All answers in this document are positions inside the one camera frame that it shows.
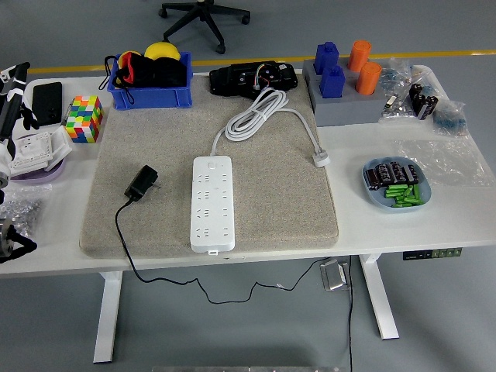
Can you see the white power strip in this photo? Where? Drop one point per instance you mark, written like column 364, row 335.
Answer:
column 213, row 217

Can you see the black capacitor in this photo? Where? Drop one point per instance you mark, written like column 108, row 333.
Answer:
column 414, row 173
column 383, row 173
column 373, row 177
column 406, row 173
column 396, row 172

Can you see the black electronic device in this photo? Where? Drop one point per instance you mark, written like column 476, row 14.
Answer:
column 232, row 79

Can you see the bag of blue components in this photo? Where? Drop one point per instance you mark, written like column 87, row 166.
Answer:
column 449, row 118

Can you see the black office chair base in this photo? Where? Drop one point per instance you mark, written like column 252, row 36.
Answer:
column 205, row 15

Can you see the purple plate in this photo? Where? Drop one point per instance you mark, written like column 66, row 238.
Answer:
column 38, row 176

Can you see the light blue plate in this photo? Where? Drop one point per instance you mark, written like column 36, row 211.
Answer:
column 374, row 195

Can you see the white wall socket panel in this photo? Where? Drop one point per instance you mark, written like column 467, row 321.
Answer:
column 33, row 153

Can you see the black smartphone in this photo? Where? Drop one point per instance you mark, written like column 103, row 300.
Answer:
column 48, row 100

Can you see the yellow ball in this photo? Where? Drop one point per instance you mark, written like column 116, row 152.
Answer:
column 160, row 50

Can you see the green battery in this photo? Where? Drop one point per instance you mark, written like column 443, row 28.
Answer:
column 395, row 189
column 406, row 200
column 394, row 194
column 416, row 191
column 406, row 205

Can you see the white switch panel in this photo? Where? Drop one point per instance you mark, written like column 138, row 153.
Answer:
column 60, row 145

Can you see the clear bag of metal nuts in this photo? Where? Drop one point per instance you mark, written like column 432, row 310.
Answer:
column 23, row 209

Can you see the bag of black capacitors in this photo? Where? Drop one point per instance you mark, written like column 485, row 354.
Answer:
column 422, row 102

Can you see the table height control panel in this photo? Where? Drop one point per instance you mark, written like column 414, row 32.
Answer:
column 432, row 253

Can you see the blue plastic block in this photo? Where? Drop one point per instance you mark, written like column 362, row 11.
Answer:
column 332, row 83
column 325, row 58

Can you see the white table leg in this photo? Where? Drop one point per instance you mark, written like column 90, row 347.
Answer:
column 108, row 314
column 377, row 294

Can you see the grey holder block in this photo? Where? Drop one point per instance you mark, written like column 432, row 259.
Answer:
column 345, row 69
column 345, row 112

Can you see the empty clear plastic bag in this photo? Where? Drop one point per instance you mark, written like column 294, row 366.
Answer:
column 445, row 159

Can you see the grey-brown mat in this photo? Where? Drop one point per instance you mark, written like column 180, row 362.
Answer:
column 279, row 201

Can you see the black cloth pouch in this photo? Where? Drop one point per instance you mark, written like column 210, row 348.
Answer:
column 166, row 73

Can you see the clear bag of metal parts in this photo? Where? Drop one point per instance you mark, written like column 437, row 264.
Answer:
column 395, row 108

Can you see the silver metal floor box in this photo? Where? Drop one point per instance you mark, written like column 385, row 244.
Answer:
column 333, row 276

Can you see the colourful puzzle cube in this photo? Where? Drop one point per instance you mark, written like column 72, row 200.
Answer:
column 83, row 120

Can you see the orange plastic cylinder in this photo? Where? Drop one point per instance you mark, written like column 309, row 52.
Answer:
column 368, row 79
column 359, row 56

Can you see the blue plastic bin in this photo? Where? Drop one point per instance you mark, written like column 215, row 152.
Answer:
column 155, row 98

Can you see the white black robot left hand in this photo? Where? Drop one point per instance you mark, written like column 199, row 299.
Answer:
column 13, row 93

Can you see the white power strip plug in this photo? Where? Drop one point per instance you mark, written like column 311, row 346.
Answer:
column 321, row 159

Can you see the black power adapter plug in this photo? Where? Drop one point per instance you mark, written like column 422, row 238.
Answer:
column 141, row 182

